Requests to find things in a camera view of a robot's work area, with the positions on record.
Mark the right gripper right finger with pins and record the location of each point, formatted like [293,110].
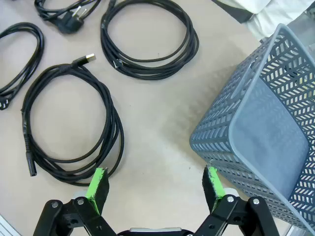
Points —
[211,186]

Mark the aluminium profile table frame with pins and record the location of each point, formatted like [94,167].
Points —
[5,226]

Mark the person in white shirt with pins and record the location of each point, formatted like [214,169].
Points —
[270,14]

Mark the grey plastic mesh basket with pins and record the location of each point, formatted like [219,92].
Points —
[265,137]

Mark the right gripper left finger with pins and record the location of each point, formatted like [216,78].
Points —
[97,186]

